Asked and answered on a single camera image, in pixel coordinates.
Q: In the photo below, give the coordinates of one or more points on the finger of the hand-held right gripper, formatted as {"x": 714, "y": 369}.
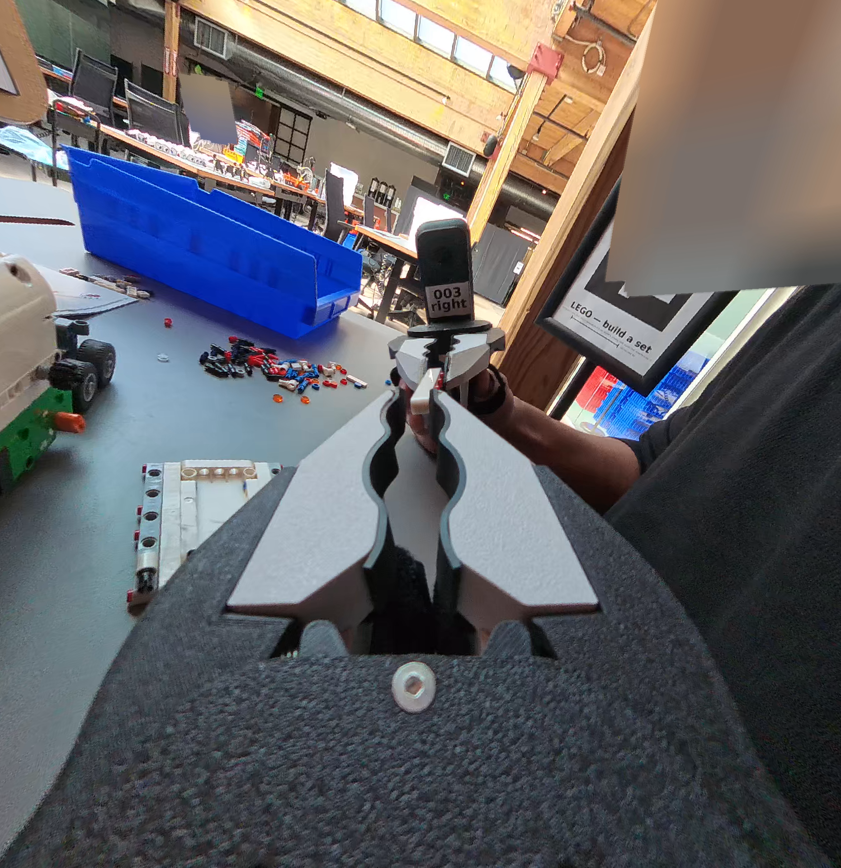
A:
{"x": 412, "y": 363}
{"x": 471, "y": 363}

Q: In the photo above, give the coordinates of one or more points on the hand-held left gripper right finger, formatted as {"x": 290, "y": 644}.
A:
{"x": 522, "y": 542}

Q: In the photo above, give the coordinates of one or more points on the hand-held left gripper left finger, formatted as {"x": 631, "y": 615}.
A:
{"x": 312, "y": 536}

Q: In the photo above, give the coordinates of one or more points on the pile of small lego pins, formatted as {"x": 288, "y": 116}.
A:
{"x": 271, "y": 363}

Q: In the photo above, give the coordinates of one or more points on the person's right forearm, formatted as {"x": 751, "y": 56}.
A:
{"x": 576, "y": 454}

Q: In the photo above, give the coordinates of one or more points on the white grey lego panel assembly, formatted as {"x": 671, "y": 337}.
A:
{"x": 190, "y": 515}

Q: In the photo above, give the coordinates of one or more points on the small tan lego parts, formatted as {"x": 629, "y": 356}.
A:
{"x": 115, "y": 283}

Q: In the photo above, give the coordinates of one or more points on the white green lego truck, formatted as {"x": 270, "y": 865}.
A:
{"x": 20, "y": 352}

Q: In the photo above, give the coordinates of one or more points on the person's right hand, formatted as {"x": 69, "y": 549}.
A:
{"x": 422, "y": 437}

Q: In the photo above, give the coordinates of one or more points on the wooden office desk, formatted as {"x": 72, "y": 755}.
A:
{"x": 386, "y": 241}
{"x": 190, "y": 168}

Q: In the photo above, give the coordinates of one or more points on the black office chair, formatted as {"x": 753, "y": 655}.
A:
{"x": 152, "y": 115}
{"x": 336, "y": 203}
{"x": 91, "y": 85}

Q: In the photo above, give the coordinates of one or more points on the black framed marker sign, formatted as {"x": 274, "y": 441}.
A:
{"x": 624, "y": 332}

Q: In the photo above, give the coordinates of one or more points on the blue plastic bin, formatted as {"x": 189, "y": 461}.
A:
{"x": 203, "y": 251}

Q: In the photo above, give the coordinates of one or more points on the grey paper sheet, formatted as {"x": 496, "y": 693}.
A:
{"x": 81, "y": 298}

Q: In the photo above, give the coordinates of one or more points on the light blue plastic bag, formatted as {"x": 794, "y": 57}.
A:
{"x": 20, "y": 142}

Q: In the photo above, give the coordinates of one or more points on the wooden clipboard stand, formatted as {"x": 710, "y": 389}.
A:
{"x": 30, "y": 74}

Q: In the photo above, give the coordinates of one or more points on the printed instruction sheet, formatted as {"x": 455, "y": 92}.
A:
{"x": 0, "y": 64}

